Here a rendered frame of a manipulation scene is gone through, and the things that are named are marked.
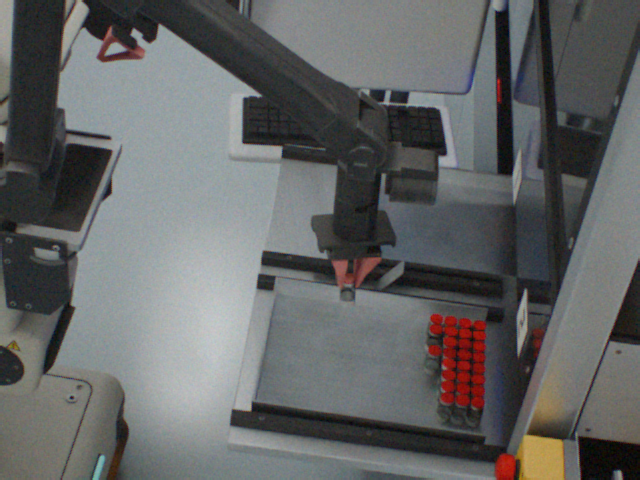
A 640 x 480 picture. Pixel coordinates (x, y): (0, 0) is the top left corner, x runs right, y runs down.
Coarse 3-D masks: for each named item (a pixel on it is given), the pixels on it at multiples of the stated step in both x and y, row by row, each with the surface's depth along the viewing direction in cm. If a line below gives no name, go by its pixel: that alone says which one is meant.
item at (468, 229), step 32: (384, 192) 220; (448, 192) 222; (480, 192) 223; (512, 192) 224; (416, 224) 215; (448, 224) 216; (480, 224) 217; (512, 224) 217; (384, 256) 208; (416, 256) 209; (448, 256) 210; (480, 256) 210; (512, 256) 211; (512, 288) 205
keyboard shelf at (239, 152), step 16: (240, 96) 250; (256, 96) 250; (240, 112) 246; (448, 112) 253; (240, 128) 242; (448, 128) 249; (240, 144) 238; (448, 144) 245; (240, 160) 237; (256, 160) 238; (272, 160) 238; (448, 160) 241
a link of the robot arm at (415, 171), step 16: (368, 144) 148; (400, 144) 155; (352, 160) 149; (368, 160) 149; (400, 160) 153; (416, 160) 154; (432, 160) 154; (352, 176) 151; (368, 176) 151; (400, 176) 154; (416, 176) 154; (432, 176) 154; (400, 192) 155; (416, 192) 155; (432, 192) 155
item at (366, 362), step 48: (288, 288) 198; (336, 288) 197; (288, 336) 192; (336, 336) 194; (384, 336) 195; (288, 384) 185; (336, 384) 186; (384, 384) 187; (432, 384) 188; (432, 432) 178; (480, 432) 182
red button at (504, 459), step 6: (504, 456) 163; (510, 456) 163; (498, 462) 163; (504, 462) 162; (510, 462) 162; (498, 468) 162; (504, 468) 162; (510, 468) 162; (498, 474) 162; (504, 474) 162; (510, 474) 162
